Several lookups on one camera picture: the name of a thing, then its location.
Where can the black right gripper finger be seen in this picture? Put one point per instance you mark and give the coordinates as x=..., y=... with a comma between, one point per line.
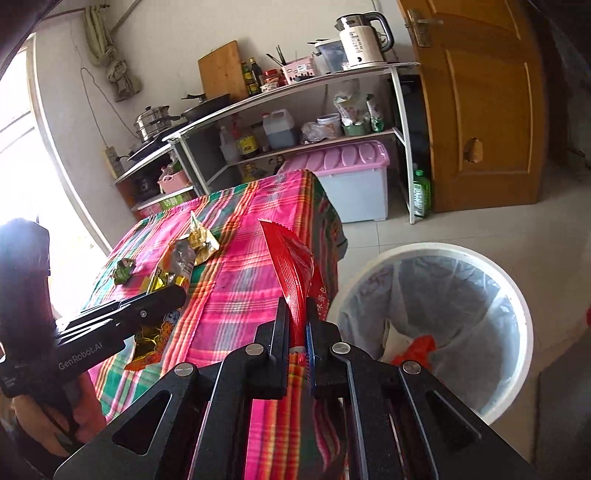
x=194, y=422

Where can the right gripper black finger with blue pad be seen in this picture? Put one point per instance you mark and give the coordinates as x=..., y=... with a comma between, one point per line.
x=401, y=422

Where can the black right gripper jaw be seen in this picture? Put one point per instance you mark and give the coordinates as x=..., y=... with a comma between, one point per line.
x=134, y=311

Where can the red plastic bag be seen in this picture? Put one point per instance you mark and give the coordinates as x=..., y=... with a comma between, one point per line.
x=419, y=351

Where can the beige paper cup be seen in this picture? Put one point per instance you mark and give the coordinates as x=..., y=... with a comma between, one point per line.
x=394, y=343

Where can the yellow orange snack wrapper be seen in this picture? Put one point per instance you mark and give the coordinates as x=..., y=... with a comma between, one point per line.
x=174, y=268

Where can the red snack packet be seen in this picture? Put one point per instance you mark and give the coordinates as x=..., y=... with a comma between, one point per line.
x=299, y=276

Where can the white trash bin with liner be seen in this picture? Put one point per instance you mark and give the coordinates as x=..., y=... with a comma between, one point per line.
x=475, y=311

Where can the person's left hand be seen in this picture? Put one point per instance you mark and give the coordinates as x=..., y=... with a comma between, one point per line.
x=49, y=428

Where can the small green wrapper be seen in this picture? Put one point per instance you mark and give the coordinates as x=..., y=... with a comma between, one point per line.
x=123, y=271

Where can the large yellow snack bag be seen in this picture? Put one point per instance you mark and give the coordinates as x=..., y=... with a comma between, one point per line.
x=201, y=240

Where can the pink plaid tablecloth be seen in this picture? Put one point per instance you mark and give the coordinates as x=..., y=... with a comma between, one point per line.
x=229, y=297

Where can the pink plastic basket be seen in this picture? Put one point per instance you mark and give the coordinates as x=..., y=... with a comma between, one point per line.
x=173, y=182

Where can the white power strip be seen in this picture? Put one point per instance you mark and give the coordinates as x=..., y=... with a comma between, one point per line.
x=113, y=162

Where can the steel steamer pot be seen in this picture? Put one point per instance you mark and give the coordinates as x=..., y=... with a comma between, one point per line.
x=152, y=121

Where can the yellow label vinegar bottle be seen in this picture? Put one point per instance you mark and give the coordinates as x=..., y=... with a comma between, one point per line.
x=244, y=137

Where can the green bottle on floor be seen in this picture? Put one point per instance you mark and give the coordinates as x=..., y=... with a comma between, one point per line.
x=421, y=194

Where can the black frying pan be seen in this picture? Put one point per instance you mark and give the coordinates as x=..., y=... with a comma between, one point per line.
x=205, y=106

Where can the pink lid storage box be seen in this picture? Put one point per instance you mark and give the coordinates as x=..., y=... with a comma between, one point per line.
x=354, y=177

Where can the white oil jug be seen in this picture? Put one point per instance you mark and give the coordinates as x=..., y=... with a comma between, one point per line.
x=280, y=129

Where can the wooden cutting board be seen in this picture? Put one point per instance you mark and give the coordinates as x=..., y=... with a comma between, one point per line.
x=221, y=73

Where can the hanging grey cloth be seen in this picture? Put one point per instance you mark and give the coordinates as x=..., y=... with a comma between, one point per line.
x=103, y=52

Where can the dark sauce bottle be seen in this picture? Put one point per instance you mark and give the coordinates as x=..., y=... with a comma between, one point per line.
x=257, y=72

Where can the white plastic tub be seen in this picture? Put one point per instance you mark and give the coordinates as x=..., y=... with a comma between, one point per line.
x=331, y=125

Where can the pink utensil holder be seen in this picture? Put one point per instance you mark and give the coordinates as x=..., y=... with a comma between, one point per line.
x=299, y=70

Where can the white metal shelf rack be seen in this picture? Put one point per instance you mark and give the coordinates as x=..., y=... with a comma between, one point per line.
x=370, y=101

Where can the wooden door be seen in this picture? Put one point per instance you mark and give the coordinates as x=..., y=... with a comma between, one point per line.
x=484, y=90

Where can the white electric kettle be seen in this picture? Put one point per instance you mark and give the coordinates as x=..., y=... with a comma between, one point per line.
x=365, y=38

